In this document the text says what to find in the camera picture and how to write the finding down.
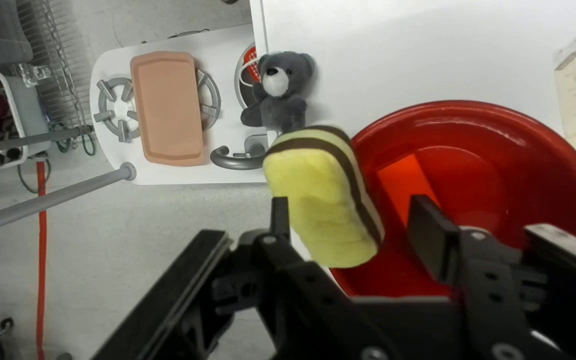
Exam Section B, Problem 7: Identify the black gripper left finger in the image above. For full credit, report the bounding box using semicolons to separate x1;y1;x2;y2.
270;197;291;241

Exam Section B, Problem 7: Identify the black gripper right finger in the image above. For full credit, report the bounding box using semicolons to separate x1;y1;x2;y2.
408;197;461;284

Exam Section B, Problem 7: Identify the yellow plush sandwich toy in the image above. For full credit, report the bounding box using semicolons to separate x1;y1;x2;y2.
263;126;387;268

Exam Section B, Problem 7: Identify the red plastic bowl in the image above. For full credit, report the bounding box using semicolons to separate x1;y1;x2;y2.
333;100;576;298

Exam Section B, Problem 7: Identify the white toy stove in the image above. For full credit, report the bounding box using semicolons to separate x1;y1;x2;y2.
90;26;268;186

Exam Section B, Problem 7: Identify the grey teddy bear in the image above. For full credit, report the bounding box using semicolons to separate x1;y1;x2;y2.
241;53;314;134

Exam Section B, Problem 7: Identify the grey metal rod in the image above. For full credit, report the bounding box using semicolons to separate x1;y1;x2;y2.
0;162;136;229

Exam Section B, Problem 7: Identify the pink toy cutting board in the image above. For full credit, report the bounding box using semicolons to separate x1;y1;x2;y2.
130;53;206;166

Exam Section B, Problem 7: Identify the white cabinet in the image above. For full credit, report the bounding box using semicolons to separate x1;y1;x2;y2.
250;0;576;136

